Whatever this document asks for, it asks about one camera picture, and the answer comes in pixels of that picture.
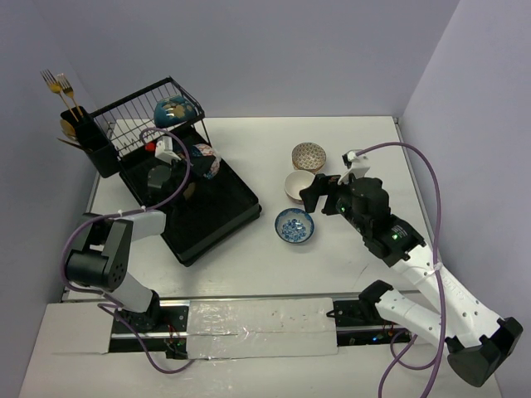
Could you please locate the gold fork right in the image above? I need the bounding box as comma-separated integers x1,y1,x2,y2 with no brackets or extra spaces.
56,73,83,121

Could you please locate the black wire dish rack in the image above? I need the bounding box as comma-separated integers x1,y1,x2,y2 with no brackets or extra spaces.
91,77,261,266

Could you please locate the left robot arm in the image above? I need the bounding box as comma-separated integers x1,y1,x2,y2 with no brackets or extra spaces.
60,156,195,332

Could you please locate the patterned brown white bowl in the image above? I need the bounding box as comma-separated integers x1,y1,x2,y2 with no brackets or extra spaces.
291,143,327,173

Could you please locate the white taped sheet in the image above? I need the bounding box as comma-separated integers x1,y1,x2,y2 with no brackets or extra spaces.
186,298,338,360

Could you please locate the blue triangle pattern bowl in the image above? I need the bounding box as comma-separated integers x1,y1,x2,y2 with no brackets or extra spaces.
191,143,221,179

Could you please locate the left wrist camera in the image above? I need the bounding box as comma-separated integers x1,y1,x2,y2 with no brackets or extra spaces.
144,136,183,164

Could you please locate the gold fork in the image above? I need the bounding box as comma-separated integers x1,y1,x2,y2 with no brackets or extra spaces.
56,73,83,121
40,70,79,122

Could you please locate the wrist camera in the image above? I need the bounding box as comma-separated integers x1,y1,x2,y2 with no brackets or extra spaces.
144,136,183,164
338,150,370,185

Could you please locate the black cutlery holder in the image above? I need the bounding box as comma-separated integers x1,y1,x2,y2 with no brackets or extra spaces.
61,106,119,178

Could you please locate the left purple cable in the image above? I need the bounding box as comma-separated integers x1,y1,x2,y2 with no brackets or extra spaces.
59,127,194,323

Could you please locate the gold spoon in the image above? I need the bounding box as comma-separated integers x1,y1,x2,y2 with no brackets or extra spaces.
60,119,77,142

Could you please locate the blue floral porcelain bowl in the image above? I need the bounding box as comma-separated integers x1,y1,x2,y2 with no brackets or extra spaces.
274,208,315,245

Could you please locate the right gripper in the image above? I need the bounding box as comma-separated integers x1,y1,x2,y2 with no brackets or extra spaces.
299,170,370,235

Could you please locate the gold fork left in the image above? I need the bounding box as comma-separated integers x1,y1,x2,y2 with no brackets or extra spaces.
40,70,79,122

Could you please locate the beige black bowl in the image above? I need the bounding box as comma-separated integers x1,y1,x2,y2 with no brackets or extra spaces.
183,182,196,201

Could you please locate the purple cable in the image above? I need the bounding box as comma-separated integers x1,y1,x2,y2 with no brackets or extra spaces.
356,142,447,398
59,127,194,323

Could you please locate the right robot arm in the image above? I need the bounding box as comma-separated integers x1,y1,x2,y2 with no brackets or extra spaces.
300,174,523,387

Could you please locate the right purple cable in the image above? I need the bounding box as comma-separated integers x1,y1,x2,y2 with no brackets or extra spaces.
356,142,447,398

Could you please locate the blue gold globe bowl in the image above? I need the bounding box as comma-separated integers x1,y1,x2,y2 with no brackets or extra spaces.
153,95,197,129

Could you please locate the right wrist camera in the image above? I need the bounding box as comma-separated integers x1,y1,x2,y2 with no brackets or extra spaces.
338,150,370,185

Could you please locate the white floral bowl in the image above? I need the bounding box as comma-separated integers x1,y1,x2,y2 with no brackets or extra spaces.
284,170,314,204

